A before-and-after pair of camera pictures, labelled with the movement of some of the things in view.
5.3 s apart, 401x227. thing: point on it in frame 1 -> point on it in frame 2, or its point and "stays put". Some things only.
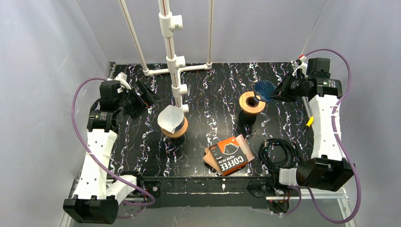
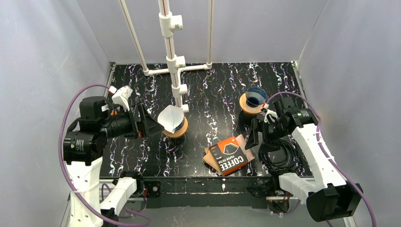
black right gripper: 285,88 -> 261,131
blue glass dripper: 265,89 -> 255,96
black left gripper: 140,96 -> 141,120
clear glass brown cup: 178,141 stays put
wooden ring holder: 245,107 stays put
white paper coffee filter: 170,117 stays put
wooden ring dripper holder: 177,133 stays put
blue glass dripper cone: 179,126 stays put
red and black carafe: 247,119 stays put
